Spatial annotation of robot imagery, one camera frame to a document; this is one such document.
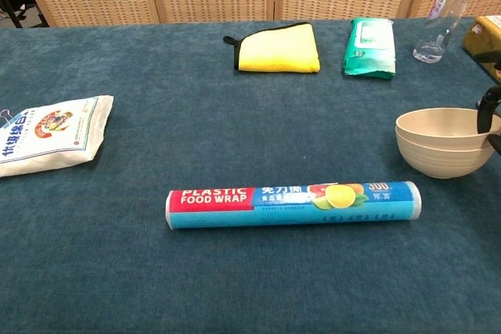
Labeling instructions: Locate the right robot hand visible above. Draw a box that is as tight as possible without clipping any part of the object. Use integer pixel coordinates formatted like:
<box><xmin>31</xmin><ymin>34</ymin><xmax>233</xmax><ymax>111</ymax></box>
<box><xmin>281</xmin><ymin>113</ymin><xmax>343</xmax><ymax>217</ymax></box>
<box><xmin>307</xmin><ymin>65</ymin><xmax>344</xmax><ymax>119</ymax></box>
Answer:
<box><xmin>473</xmin><ymin>51</ymin><xmax>501</xmax><ymax>155</ymax></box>

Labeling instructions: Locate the beige bowl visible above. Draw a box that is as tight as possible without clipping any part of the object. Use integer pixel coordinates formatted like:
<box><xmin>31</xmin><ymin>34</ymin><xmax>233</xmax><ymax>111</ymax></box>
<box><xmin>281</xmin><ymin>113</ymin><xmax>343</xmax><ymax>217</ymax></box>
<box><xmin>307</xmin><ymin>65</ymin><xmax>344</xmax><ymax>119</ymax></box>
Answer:
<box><xmin>395</xmin><ymin>106</ymin><xmax>501</xmax><ymax>151</ymax></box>
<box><xmin>395</xmin><ymin>128</ymin><xmax>496</xmax><ymax>179</ymax></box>

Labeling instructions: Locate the gold cardboard box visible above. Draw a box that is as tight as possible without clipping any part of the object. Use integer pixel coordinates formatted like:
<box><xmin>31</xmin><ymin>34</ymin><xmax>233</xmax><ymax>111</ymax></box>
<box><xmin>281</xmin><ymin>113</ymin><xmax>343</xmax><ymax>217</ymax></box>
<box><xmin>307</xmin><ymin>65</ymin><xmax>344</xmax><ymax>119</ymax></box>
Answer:
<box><xmin>463</xmin><ymin>15</ymin><xmax>501</xmax><ymax>77</ymax></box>

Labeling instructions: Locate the clear plastic water bottle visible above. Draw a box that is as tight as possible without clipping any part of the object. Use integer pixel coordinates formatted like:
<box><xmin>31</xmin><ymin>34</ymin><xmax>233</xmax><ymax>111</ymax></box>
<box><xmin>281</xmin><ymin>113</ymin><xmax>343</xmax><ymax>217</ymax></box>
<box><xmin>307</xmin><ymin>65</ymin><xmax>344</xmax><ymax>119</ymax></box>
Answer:
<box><xmin>413</xmin><ymin>0</ymin><xmax>481</xmax><ymax>64</ymax></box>

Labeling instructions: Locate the green wet wipes pack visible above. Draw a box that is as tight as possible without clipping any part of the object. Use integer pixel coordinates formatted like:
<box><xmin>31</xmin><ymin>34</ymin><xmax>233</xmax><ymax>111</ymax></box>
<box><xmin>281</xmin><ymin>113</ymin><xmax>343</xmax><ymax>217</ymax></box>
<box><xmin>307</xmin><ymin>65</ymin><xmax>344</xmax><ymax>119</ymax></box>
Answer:
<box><xmin>342</xmin><ymin>17</ymin><xmax>397</xmax><ymax>80</ymax></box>

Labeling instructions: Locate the yellow microfiber cloth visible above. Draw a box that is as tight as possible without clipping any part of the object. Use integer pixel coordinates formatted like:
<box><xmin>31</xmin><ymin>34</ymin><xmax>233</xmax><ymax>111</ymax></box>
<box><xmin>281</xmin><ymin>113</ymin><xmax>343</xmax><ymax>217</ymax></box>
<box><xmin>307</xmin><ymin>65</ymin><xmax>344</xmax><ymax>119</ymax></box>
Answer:
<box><xmin>222</xmin><ymin>22</ymin><xmax>321</xmax><ymax>74</ymax></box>

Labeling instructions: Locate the plastic food wrap roll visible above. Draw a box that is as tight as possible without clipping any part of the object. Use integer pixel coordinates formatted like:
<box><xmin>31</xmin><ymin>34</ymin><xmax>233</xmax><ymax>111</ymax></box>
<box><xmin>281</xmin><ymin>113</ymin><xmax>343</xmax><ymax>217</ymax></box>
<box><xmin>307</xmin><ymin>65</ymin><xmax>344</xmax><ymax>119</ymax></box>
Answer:
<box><xmin>164</xmin><ymin>180</ymin><xmax>424</xmax><ymax>231</ymax></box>

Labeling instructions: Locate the blue table cloth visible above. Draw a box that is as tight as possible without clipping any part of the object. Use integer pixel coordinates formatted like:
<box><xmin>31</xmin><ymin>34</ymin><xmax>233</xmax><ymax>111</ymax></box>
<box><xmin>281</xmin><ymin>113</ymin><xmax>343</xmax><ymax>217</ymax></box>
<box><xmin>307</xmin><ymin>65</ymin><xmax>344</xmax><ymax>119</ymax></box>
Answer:
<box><xmin>0</xmin><ymin>16</ymin><xmax>501</xmax><ymax>334</ymax></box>

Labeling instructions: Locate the white sugar bag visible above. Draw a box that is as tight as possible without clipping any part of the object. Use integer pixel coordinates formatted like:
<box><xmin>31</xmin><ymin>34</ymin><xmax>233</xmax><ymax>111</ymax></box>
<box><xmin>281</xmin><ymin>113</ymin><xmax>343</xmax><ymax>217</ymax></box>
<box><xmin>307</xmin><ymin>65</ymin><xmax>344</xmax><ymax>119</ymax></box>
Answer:
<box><xmin>0</xmin><ymin>95</ymin><xmax>114</xmax><ymax>178</ymax></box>

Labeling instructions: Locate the black tripod stand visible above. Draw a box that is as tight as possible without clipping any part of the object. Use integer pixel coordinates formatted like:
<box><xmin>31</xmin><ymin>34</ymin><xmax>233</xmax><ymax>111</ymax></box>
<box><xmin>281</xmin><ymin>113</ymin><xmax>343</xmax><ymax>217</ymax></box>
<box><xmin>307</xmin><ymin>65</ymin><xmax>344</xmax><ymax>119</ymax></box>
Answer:
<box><xmin>0</xmin><ymin>0</ymin><xmax>24</xmax><ymax>29</ymax></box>

